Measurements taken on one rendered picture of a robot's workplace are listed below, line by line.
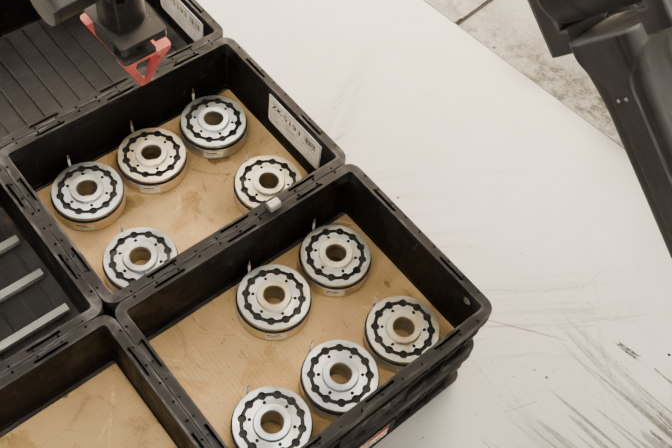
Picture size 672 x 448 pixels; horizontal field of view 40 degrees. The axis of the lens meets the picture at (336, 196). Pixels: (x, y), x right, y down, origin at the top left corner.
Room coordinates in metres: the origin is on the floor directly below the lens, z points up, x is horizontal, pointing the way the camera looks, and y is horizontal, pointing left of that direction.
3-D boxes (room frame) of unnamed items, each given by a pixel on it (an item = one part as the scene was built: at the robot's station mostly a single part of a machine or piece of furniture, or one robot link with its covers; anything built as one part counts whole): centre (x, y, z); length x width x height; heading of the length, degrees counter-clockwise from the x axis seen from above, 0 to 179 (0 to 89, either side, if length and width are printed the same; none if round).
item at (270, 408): (0.41, 0.03, 0.86); 0.05 x 0.05 x 0.01
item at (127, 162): (0.79, 0.28, 0.86); 0.10 x 0.10 x 0.01
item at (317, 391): (0.49, -0.04, 0.86); 0.10 x 0.10 x 0.01
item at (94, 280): (0.74, 0.23, 0.92); 0.40 x 0.30 x 0.02; 137
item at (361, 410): (0.54, 0.01, 0.92); 0.40 x 0.30 x 0.02; 137
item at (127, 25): (0.78, 0.29, 1.18); 0.10 x 0.07 x 0.07; 47
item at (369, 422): (0.54, 0.01, 0.87); 0.40 x 0.30 x 0.11; 137
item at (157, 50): (0.77, 0.28, 1.11); 0.07 x 0.07 x 0.09; 47
